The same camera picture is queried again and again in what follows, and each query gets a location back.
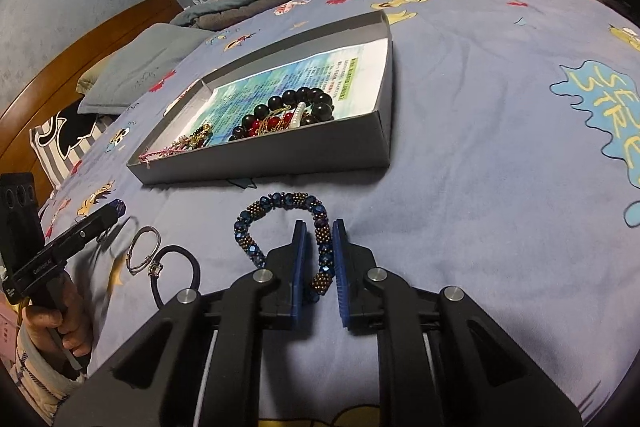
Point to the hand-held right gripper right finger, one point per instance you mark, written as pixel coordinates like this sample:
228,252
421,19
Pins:
339,272

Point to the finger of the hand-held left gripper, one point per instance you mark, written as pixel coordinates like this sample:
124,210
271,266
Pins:
82,232

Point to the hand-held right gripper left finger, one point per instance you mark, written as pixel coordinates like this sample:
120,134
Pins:
300,267

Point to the grey cardboard box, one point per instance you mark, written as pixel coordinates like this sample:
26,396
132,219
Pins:
275,162

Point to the person's left forearm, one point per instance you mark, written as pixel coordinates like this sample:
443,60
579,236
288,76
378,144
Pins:
35,377

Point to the person's left hand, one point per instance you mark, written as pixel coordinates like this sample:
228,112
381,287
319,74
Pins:
75,332

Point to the black and white striped pillow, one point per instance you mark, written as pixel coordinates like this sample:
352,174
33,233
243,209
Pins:
65,142

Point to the yellow-green pillow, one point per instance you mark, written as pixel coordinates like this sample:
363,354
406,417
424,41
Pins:
92,79

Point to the wooden headboard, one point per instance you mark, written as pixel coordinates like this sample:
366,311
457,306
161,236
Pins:
65,67

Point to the grey-blue pillow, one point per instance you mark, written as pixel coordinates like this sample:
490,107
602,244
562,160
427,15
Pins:
145,62

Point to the blue-green printed paper sheet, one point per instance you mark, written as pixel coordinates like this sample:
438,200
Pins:
280,82

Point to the blue cartoon printed bedsheet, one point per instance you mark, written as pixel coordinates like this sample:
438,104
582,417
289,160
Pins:
475,132

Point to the grey folded blanket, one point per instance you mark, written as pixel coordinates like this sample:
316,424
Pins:
215,19

